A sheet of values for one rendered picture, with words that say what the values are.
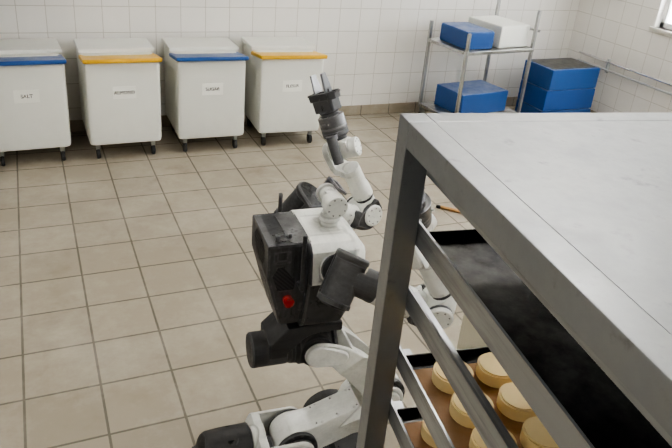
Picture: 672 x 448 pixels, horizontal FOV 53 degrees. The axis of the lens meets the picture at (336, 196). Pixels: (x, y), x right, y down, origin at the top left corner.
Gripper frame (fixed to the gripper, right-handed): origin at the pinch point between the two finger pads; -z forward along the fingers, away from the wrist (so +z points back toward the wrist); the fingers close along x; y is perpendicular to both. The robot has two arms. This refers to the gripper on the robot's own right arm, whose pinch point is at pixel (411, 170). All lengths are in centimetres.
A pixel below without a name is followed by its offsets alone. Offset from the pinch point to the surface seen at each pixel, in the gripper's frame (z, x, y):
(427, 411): -38, -78, 12
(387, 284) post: -46, -66, 6
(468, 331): 99, 20, 14
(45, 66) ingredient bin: 130, 216, -277
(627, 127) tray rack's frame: -58, -51, 33
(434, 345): -45, -73, 13
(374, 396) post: -30, -73, 5
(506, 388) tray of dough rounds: -35, -72, 21
